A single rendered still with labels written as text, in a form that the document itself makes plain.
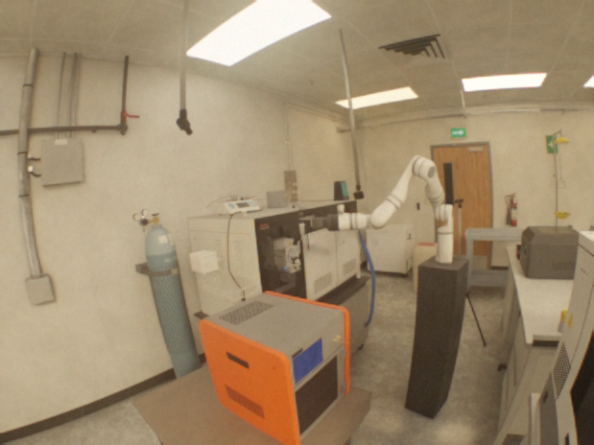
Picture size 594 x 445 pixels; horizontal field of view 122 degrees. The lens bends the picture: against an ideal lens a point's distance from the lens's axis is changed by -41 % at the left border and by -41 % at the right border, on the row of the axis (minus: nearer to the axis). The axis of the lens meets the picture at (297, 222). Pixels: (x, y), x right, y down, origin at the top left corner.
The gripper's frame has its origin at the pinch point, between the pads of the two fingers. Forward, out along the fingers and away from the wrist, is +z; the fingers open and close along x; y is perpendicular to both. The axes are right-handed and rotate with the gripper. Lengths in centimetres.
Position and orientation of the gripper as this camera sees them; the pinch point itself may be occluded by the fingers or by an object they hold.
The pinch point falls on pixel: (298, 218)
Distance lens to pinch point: 124.3
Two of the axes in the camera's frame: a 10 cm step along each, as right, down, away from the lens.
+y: 0.8, 9.9, 1.2
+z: -9.6, 0.5, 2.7
